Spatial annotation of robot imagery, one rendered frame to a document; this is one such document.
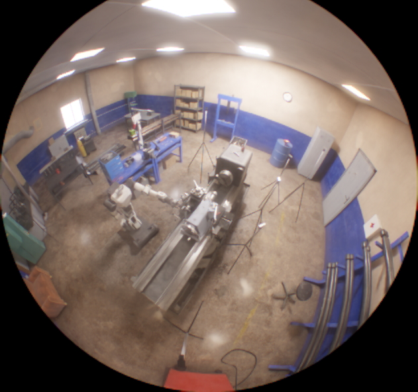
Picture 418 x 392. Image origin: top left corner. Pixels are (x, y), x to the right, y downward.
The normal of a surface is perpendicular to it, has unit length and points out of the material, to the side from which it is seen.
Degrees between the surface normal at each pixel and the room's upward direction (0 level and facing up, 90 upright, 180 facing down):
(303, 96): 90
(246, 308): 0
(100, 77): 90
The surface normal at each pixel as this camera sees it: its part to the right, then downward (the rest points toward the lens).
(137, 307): 0.09, -0.70
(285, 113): -0.47, 0.60
